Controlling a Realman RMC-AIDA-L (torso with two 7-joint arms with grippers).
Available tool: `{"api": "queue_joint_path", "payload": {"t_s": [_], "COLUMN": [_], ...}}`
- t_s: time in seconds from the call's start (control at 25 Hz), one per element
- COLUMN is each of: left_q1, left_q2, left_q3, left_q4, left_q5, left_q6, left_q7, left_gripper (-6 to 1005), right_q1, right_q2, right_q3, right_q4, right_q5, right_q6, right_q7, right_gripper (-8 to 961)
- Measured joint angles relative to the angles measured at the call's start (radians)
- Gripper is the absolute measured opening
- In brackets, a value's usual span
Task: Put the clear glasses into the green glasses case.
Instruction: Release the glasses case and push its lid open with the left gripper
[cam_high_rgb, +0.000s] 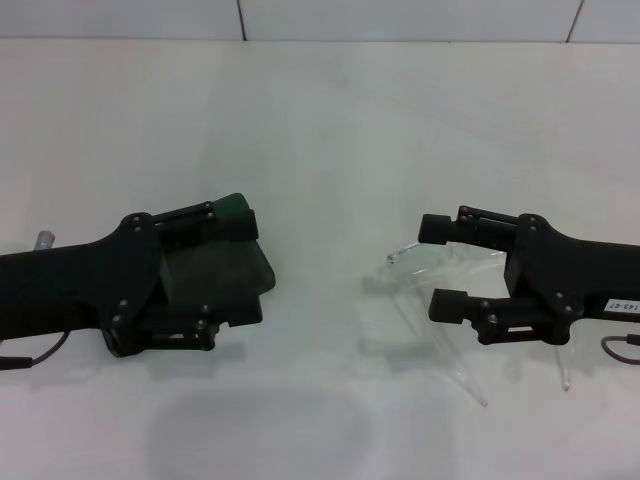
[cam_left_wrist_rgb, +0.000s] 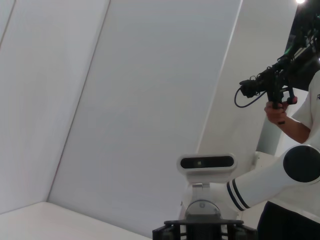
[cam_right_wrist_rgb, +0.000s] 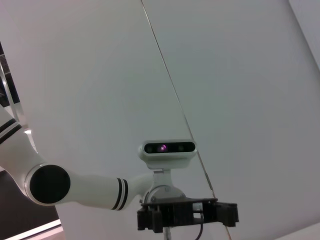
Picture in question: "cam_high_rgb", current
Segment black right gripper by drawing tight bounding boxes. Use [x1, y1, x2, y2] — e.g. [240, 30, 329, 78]
[418, 204, 640, 347]

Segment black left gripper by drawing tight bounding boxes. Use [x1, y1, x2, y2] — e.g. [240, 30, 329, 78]
[0, 199, 265, 359]

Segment clear white glasses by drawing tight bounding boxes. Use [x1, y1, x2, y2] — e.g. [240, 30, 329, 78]
[386, 239, 575, 408]

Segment green glasses case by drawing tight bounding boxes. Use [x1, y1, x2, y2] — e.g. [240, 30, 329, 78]
[158, 192, 277, 307]

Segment left gripper cable with plug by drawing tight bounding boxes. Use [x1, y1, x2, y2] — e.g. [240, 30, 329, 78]
[0, 329, 70, 372]

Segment gripper cable with plug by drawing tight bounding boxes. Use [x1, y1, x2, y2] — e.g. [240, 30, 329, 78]
[598, 335, 640, 362]
[0, 329, 70, 372]

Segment right gripper cable with plug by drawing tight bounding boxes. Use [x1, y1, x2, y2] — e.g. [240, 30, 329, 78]
[598, 335, 640, 362]

